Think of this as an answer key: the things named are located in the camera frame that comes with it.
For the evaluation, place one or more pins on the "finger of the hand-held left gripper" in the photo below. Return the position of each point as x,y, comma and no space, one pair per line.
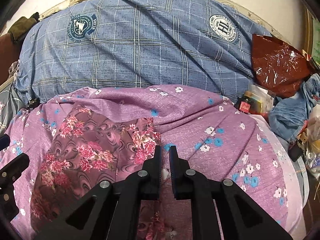
11,170
4,141

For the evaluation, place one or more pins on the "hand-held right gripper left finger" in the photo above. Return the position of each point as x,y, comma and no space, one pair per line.
156,166

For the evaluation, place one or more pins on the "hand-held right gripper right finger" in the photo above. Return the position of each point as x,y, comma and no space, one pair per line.
175,166

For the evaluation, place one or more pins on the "maroon floral shirt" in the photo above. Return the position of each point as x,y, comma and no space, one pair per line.
95,150

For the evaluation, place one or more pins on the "grey star print bedsheet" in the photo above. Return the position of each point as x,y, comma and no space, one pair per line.
10,105

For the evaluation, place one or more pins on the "small black object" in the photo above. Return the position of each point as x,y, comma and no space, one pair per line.
32,103

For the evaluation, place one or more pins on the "purple floral blanket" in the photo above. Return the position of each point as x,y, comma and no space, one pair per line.
212,120

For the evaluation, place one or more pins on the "grey crumpled cloth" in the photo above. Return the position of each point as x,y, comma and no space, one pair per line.
13,70

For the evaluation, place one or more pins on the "brown headboard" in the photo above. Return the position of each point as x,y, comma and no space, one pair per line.
7,52

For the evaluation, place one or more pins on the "small red label bottle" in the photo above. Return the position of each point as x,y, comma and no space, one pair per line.
244,105

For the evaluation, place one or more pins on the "yellow packets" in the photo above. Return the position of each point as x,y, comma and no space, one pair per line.
262,98

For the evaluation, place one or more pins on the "dark olive cloth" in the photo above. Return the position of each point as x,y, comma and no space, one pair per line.
22,26

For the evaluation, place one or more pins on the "blue plaid quilt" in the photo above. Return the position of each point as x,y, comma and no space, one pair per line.
150,45

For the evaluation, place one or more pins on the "blue denim garment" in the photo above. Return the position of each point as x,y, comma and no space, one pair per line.
292,112

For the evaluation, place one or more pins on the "yellow plastic bag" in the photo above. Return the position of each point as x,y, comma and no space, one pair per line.
313,135

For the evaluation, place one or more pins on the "red plastic bag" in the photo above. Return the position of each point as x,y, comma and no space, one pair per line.
277,65

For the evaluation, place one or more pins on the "wooden frame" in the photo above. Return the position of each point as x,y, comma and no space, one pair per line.
310,30

